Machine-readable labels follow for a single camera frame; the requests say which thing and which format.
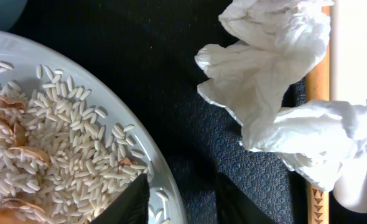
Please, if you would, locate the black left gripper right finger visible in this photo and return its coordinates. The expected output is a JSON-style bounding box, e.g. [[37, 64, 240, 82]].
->
[[215, 172, 276, 224]]

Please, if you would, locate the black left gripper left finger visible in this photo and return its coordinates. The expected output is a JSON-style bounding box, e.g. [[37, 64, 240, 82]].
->
[[90, 174, 150, 224]]

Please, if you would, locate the rice and nutshell pile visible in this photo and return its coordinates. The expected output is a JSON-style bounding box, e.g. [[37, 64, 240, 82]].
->
[[0, 65, 156, 223]]

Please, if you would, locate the grey round plate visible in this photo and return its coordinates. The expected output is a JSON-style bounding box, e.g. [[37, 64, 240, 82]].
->
[[0, 31, 187, 223]]

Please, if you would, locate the wooden chopstick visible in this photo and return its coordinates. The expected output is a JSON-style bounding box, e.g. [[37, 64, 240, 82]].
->
[[304, 6, 332, 224]]

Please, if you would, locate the round black tray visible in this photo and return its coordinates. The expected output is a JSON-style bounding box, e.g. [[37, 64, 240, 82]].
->
[[11, 0, 307, 223]]

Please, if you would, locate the crumpled white tissue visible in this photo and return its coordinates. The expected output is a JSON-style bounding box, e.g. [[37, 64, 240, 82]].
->
[[195, 0, 367, 191]]

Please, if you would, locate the white plastic fork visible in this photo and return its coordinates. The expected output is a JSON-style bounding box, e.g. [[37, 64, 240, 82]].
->
[[330, 0, 367, 213]]

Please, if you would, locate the light blue cup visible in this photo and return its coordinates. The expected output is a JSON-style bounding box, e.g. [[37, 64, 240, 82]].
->
[[0, 0, 27, 31]]

